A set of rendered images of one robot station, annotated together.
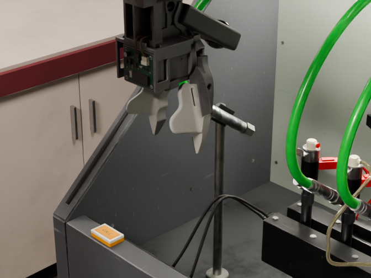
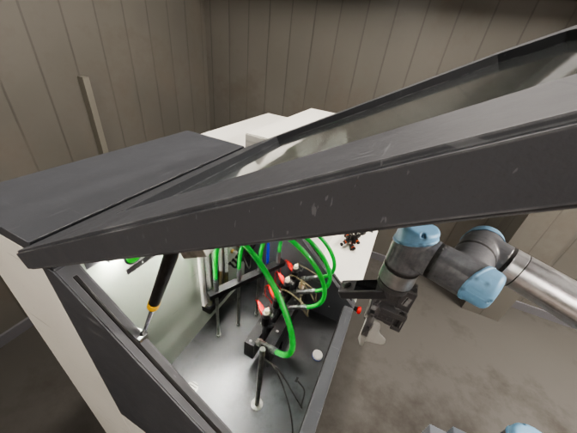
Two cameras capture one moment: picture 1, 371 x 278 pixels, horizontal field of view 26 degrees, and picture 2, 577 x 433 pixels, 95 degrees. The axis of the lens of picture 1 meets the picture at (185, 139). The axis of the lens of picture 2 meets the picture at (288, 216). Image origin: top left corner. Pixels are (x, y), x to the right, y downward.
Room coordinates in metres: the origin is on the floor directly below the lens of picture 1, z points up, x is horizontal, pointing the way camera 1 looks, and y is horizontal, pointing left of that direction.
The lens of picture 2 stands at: (1.34, 0.31, 1.85)
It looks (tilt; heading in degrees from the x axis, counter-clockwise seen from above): 33 degrees down; 245
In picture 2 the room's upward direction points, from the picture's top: 8 degrees clockwise
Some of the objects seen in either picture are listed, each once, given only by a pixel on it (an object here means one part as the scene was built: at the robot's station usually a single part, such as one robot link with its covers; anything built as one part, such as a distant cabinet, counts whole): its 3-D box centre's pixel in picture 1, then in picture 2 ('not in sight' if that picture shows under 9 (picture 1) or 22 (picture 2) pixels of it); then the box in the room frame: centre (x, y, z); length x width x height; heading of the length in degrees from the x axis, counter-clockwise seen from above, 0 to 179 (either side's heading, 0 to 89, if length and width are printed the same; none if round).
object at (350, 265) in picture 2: not in sight; (350, 246); (0.53, -0.57, 0.96); 0.70 x 0.22 x 0.03; 44
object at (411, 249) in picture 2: not in sight; (412, 247); (0.92, 0.03, 1.53); 0.09 x 0.08 x 0.11; 114
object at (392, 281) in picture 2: not in sight; (397, 272); (0.92, 0.02, 1.45); 0.08 x 0.08 x 0.05
